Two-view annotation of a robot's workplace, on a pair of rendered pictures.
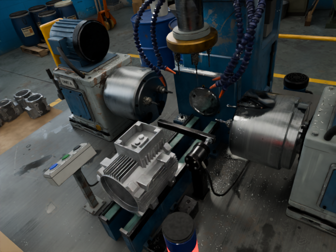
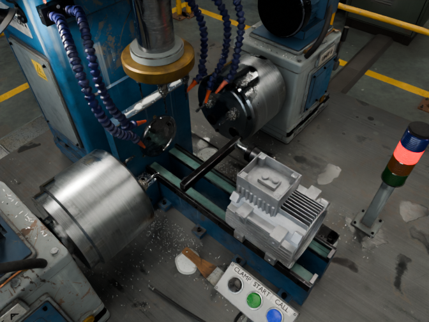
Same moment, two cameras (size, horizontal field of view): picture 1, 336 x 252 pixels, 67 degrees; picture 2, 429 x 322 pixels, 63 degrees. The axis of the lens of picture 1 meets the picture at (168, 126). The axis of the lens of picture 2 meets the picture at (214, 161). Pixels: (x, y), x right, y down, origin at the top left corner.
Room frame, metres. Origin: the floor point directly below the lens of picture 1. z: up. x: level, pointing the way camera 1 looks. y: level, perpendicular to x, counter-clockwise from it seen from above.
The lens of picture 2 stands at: (0.74, 0.63, 1.79)
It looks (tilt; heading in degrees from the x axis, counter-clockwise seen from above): 48 degrees down; 271
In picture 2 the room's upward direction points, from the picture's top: 1 degrees counter-clockwise
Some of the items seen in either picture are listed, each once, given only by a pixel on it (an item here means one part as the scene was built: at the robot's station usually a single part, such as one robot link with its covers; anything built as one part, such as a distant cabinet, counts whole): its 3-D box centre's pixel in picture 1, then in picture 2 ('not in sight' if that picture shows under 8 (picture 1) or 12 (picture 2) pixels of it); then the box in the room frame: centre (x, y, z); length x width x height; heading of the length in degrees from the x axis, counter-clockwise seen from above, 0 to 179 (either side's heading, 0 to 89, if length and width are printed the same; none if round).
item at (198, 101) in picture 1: (203, 102); (159, 136); (0.92, -0.17, 1.02); 0.15 x 0.02 x 0.15; 49
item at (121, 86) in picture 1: (128, 92); (79, 220); (1.09, 0.16, 1.04); 0.37 x 0.25 x 0.25; 49
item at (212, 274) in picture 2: not in sight; (208, 270); (0.77, 0.18, 0.80); 0.21 x 0.05 x 0.01; 139
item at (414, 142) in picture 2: (179, 234); (416, 137); (0.25, 0.01, 1.19); 0.06 x 0.06 x 0.04
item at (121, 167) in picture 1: (138, 172); (276, 214); (0.58, 0.12, 1.01); 0.20 x 0.19 x 0.19; 140
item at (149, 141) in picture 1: (140, 144); (267, 184); (0.61, 0.10, 1.11); 0.12 x 0.11 x 0.07; 140
